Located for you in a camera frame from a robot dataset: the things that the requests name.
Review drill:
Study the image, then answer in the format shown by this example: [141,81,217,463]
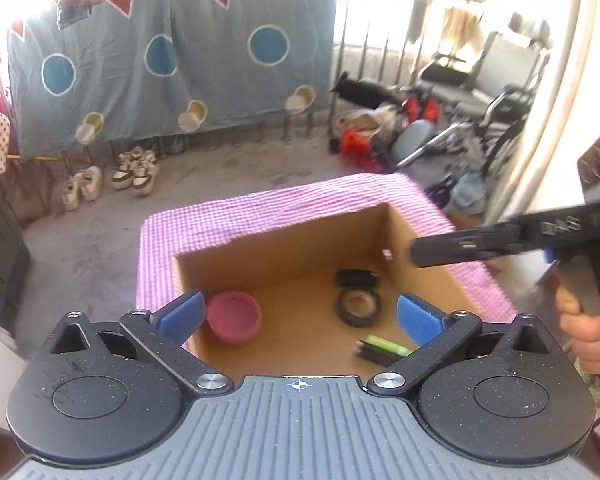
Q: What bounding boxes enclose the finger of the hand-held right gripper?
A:
[409,225,527,269]

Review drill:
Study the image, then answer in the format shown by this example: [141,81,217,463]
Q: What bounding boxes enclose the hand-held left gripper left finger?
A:
[50,290,234,394]

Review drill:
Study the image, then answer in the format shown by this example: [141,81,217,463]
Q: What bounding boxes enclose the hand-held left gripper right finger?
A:
[367,294,552,395]

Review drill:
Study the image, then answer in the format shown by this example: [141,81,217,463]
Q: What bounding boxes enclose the green marker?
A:
[367,336,414,354]

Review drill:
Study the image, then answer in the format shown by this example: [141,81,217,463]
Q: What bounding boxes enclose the pink bowl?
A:
[205,291,262,344]

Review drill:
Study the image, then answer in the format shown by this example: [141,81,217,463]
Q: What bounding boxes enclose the black tape roll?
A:
[335,287,382,329]

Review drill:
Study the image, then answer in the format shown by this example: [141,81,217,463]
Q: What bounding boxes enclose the black car key fob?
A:
[336,269,380,289]

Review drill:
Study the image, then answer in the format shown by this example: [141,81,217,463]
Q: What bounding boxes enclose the cardboard box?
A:
[172,202,482,382]

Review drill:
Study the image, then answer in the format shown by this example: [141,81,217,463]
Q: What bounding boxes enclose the person's right hand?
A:
[554,285,600,376]

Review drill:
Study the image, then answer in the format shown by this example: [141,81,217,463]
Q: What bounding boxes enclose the green plastic bag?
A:
[450,170,489,212]

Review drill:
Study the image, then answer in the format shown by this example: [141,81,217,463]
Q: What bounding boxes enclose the grey blue cushion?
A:
[391,119,434,162]

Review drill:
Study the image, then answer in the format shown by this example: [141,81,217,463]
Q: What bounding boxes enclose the pink checked tablecloth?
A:
[136,172,519,352]

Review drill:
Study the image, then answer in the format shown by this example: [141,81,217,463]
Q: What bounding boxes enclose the white shoe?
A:
[62,175,84,211]
[77,165,103,202]

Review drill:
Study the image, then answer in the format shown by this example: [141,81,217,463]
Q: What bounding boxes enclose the beige plastic bag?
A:
[332,105,397,137]

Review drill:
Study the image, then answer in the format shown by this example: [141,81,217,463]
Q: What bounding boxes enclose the white curtain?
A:
[485,0,599,231]

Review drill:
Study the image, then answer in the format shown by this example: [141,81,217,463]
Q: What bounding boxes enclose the grey wheelchair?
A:
[394,12,552,182]

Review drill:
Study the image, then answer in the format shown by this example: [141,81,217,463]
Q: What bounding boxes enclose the black padded footrest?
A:
[330,74,407,111]

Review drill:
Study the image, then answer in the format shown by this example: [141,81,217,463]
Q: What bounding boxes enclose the dark cabinet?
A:
[0,170,32,322]

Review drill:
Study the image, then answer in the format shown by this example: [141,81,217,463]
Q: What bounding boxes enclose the metal balcony railing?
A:
[10,0,481,171]

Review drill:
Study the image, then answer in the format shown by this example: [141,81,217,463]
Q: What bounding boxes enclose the blue blanket with shapes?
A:
[7,0,342,159]

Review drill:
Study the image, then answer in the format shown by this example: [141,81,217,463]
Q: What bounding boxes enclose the beige hanging cloth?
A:
[442,5,484,44]

